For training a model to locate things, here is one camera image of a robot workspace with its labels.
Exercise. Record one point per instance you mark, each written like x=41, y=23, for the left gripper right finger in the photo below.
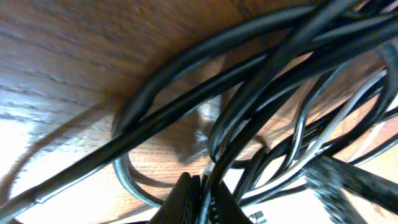
x=224, y=209

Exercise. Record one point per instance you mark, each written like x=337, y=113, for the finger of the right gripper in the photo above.
x=327, y=177

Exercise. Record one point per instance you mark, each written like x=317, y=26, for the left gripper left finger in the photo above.
x=181, y=206

